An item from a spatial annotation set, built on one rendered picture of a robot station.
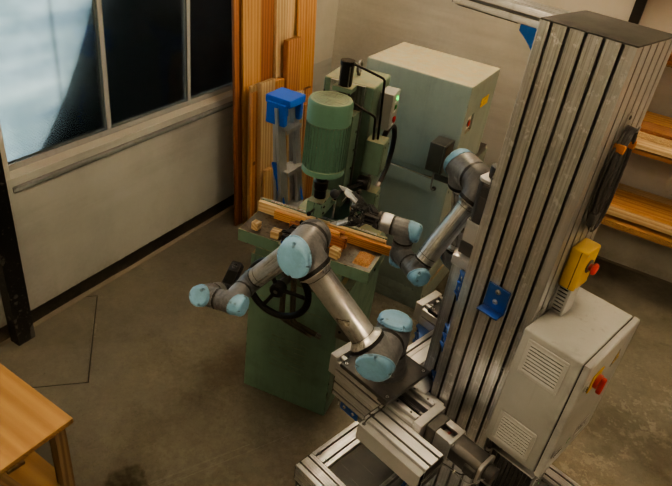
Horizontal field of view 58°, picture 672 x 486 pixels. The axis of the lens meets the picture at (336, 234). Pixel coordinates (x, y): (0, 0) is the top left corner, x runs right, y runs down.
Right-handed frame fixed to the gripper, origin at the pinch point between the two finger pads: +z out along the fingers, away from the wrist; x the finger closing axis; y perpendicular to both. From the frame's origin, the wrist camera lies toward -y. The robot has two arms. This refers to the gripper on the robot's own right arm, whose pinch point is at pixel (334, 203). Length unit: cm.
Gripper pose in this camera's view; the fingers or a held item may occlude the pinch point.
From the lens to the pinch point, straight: 236.2
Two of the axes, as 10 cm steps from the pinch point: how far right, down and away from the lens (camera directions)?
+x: -2.3, 9.2, 3.2
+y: -3.3, 2.3, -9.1
